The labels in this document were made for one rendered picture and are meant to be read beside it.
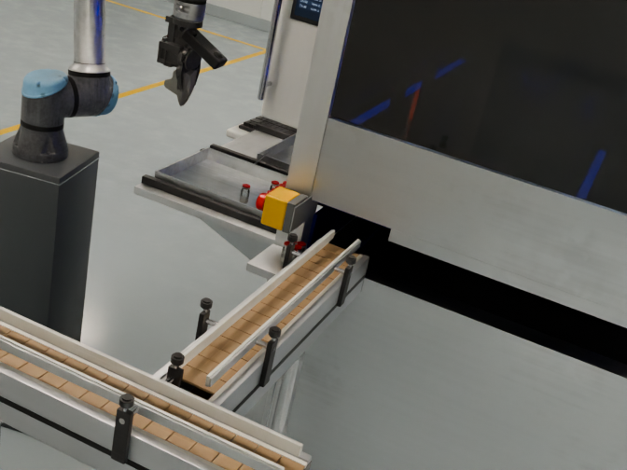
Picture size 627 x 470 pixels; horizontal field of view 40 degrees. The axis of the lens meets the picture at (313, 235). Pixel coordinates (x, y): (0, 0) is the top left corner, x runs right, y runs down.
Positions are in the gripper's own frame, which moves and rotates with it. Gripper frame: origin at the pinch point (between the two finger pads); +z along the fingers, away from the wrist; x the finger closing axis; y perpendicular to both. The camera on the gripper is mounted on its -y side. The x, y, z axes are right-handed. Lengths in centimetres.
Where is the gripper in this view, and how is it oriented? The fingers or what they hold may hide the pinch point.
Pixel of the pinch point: (185, 101)
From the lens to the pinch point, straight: 219.0
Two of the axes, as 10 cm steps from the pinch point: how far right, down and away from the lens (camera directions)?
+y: -9.0, -3.3, 2.9
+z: -1.9, 8.9, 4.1
